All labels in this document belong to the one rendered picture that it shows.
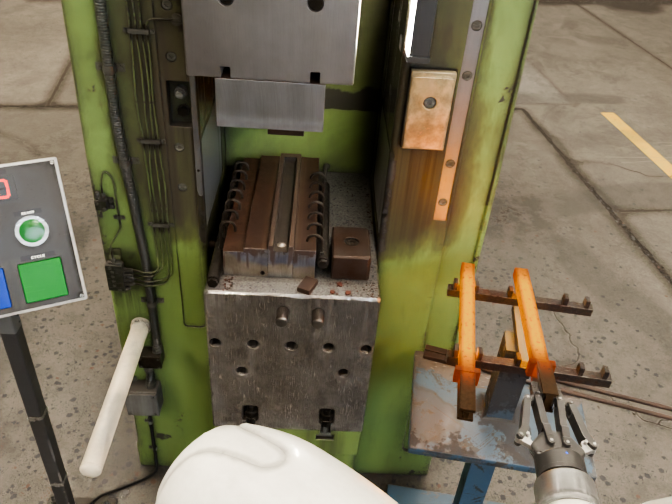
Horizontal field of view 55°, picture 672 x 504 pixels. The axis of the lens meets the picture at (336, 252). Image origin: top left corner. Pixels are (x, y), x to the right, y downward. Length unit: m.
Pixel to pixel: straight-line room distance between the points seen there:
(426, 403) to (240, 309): 0.48
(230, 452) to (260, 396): 1.13
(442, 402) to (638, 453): 1.14
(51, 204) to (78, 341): 1.41
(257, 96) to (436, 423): 0.81
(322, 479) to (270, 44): 0.86
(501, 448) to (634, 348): 1.53
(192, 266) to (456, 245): 0.65
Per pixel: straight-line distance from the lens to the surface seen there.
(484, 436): 1.52
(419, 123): 1.38
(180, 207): 1.53
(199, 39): 1.20
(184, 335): 1.78
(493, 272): 3.11
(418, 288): 1.65
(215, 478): 0.48
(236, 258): 1.41
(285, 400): 1.63
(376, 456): 2.14
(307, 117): 1.23
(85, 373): 2.57
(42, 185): 1.34
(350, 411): 1.65
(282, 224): 1.48
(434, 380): 1.60
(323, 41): 1.18
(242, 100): 1.23
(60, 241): 1.34
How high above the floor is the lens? 1.81
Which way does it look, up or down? 36 degrees down
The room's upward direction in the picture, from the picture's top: 5 degrees clockwise
